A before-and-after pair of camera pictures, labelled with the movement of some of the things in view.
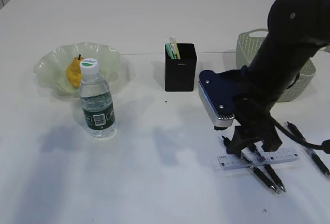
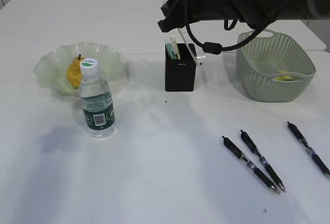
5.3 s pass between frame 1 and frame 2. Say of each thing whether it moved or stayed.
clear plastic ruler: moved
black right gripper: moved
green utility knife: stayed
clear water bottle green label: stayed
